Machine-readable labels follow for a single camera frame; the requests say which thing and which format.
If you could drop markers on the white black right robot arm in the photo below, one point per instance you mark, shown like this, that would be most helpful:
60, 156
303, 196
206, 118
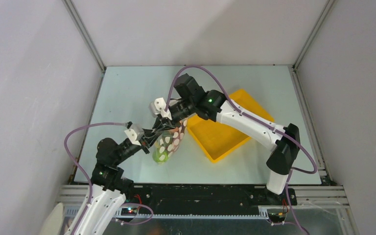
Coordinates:
282, 141

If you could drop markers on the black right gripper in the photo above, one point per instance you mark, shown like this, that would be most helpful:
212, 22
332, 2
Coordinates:
162, 119

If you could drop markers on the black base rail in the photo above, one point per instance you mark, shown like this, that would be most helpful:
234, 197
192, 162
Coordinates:
208, 200

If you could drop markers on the clear zip top bag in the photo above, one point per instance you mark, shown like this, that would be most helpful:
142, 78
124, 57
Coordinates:
171, 144

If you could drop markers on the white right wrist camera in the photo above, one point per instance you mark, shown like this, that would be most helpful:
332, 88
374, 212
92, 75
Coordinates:
157, 108

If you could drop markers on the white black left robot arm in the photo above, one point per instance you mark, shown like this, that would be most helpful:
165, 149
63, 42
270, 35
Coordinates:
108, 190

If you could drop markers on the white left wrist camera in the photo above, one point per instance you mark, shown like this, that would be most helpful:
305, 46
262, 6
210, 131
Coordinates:
134, 133

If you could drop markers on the pink orange peach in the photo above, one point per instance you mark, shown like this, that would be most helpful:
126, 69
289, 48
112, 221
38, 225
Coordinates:
175, 132

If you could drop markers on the yellow plastic tray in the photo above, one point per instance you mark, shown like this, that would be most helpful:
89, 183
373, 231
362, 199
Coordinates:
218, 140

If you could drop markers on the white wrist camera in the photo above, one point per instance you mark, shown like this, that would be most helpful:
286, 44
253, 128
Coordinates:
157, 108
134, 133

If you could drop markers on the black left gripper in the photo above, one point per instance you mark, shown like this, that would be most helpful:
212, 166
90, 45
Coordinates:
149, 136

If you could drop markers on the aluminium frame rails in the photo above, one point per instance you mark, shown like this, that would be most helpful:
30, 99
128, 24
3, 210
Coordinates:
72, 194

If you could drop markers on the light green cabbage ball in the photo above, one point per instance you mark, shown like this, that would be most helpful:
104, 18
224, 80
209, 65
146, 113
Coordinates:
160, 155

